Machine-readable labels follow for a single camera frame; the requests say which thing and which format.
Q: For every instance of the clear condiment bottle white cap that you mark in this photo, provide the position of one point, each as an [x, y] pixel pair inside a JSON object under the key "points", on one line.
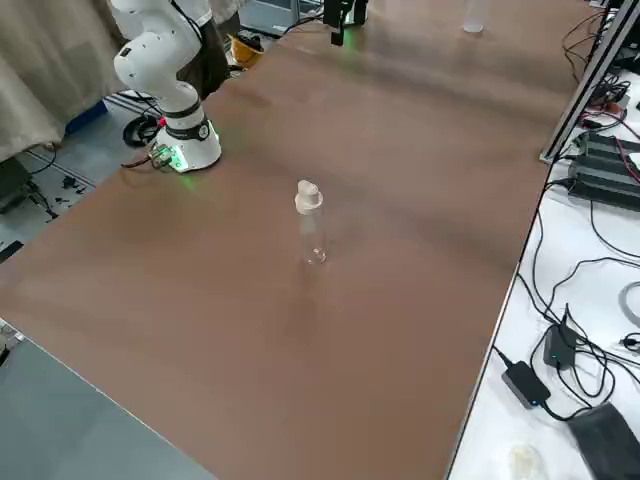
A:
{"points": [[307, 200]]}

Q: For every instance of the blue plastic box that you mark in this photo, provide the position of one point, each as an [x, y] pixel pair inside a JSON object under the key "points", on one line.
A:
{"points": [[92, 116]]}

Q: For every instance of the clear drink bottle blue cap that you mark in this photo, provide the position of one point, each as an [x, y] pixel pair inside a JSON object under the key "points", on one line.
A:
{"points": [[473, 20]]}

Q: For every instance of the black floor equipment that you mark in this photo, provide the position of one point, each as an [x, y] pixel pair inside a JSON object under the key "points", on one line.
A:
{"points": [[15, 185]]}

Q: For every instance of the black power adapter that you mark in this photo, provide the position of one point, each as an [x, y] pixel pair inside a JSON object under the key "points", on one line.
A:
{"points": [[525, 385], [557, 350]]}

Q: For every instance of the yellow helmet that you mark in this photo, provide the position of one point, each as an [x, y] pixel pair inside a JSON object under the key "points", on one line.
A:
{"points": [[246, 52]]}

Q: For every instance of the USB hub with plugs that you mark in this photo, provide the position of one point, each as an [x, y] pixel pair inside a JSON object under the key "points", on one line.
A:
{"points": [[612, 107]]}

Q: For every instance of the beige curtain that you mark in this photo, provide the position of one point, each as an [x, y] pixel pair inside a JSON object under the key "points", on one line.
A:
{"points": [[50, 60]]}

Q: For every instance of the grey metal case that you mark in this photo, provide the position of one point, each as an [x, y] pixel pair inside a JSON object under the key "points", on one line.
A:
{"points": [[270, 15]]}

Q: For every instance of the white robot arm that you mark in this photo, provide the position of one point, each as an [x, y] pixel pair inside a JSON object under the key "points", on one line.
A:
{"points": [[150, 55]]}

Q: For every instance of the black power supply box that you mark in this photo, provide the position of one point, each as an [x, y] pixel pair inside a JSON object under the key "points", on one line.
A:
{"points": [[600, 180], [600, 145]]}

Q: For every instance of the dark grey pouch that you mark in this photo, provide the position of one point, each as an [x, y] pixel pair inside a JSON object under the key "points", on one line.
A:
{"points": [[605, 440]]}

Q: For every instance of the grey side table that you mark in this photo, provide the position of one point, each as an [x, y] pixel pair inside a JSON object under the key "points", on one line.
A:
{"points": [[60, 425]]}

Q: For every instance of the white side desk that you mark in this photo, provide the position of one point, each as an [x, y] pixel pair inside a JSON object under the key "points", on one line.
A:
{"points": [[490, 430]]}

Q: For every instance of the aluminium camera post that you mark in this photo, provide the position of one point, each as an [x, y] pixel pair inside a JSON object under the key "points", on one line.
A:
{"points": [[590, 80]]}

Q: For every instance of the person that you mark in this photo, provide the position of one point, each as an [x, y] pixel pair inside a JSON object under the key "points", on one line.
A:
{"points": [[212, 55]]}

